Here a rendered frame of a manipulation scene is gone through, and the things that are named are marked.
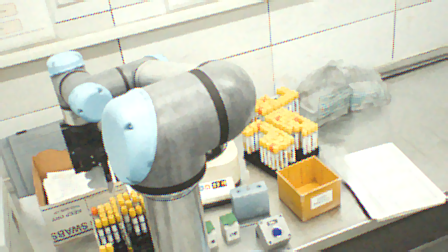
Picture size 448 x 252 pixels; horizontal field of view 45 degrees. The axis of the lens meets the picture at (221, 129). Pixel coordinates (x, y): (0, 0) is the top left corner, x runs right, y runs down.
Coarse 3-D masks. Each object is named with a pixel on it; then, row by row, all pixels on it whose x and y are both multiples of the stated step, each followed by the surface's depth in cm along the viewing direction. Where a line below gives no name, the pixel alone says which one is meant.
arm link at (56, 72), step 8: (56, 56) 112; (64, 56) 112; (72, 56) 111; (80, 56) 113; (48, 64) 110; (56, 64) 109; (64, 64) 109; (72, 64) 110; (80, 64) 112; (48, 72) 112; (56, 72) 110; (64, 72) 110; (56, 80) 111; (56, 88) 111; (64, 104) 114
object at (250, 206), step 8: (256, 184) 151; (264, 184) 150; (232, 192) 149; (240, 192) 148; (248, 192) 148; (256, 192) 148; (264, 192) 149; (232, 200) 149; (240, 200) 148; (248, 200) 149; (256, 200) 149; (264, 200) 150; (232, 208) 153; (240, 208) 150; (248, 208) 150; (256, 208) 151; (264, 208) 152; (240, 216) 151; (248, 216) 152; (256, 216) 152; (264, 216) 152; (240, 224) 151; (248, 224) 151
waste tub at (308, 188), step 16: (304, 160) 157; (288, 176) 157; (304, 176) 160; (320, 176) 159; (336, 176) 150; (288, 192) 152; (304, 192) 159; (320, 192) 147; (336, 192) 150; (304, 208) 147; (320, 208) 150
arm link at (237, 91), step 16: (128, 64) 110; (144, 64) 105; (160, 64) 99; (176, 64) 94; (208, 64) 77; (224, 64) 76; (128, 80) 107; (144, 80) 102; (160, 80) 95; (224, 80) 73; (240, 80) 74; (224, 96) 72; (240, 96) 73; (240, 112) 73; (240, 128) 75
